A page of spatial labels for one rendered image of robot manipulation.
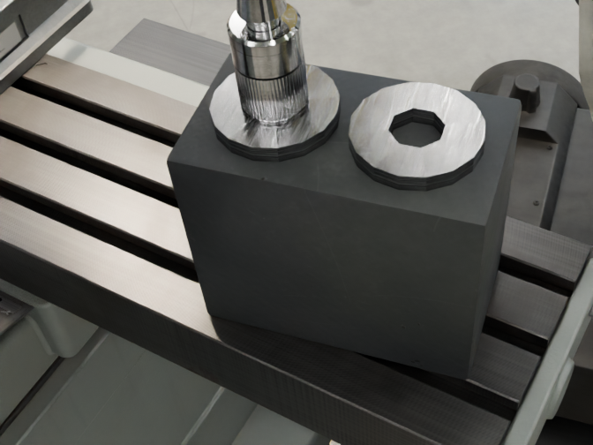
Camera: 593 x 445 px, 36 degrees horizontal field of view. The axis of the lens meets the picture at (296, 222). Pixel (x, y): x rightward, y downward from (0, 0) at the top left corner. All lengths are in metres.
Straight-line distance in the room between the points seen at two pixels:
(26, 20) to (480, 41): 1.62
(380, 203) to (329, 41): 1.92
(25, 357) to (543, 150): 0.77
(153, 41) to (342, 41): 1.17
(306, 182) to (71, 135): 0.40
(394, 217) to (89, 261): 0.34
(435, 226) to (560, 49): 1.91
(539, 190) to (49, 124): 0.68
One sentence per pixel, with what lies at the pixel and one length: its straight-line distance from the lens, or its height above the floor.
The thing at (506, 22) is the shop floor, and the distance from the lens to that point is 2.54.
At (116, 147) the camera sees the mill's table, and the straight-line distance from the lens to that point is 0.92.
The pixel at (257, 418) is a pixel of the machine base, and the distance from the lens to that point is 1.54.
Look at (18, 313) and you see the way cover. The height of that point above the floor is 0.85.
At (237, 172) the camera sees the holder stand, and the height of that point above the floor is 1.11.
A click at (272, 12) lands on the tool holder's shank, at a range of 0.57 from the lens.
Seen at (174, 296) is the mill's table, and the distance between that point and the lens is 0.79.
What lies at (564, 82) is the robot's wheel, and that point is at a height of 0.59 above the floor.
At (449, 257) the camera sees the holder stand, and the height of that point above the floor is 1.07.
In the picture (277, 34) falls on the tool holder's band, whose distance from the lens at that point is 0.57.
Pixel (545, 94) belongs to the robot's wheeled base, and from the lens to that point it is 1.42.
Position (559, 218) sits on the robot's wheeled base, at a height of 0.57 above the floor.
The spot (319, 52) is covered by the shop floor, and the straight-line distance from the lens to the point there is 2.45.
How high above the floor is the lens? 1.55
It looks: 50 degrees down
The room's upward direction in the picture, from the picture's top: 7 degrees counter-clockwise
